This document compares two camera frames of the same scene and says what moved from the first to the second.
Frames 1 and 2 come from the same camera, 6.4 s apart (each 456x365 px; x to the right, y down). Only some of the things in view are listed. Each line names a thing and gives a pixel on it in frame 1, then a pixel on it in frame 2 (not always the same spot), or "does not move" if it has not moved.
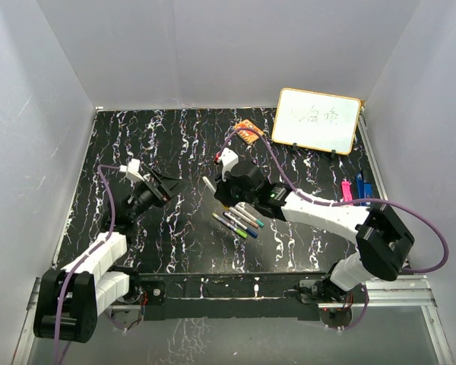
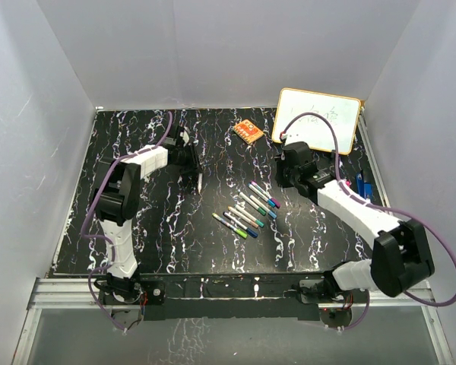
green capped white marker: x=229 y=226 does not move
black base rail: x=231 y=296 does not move
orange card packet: x=248 y=136 does not move
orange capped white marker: x=242 y=217 does not move
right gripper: x=222 y=192 to x=281 y=163
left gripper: x=164 y=192 to x=193 y=168
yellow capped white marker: x=209 y=184 to x=200 y=182
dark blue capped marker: x=252 y=233 does not move
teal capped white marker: x=258 y=221 does not move
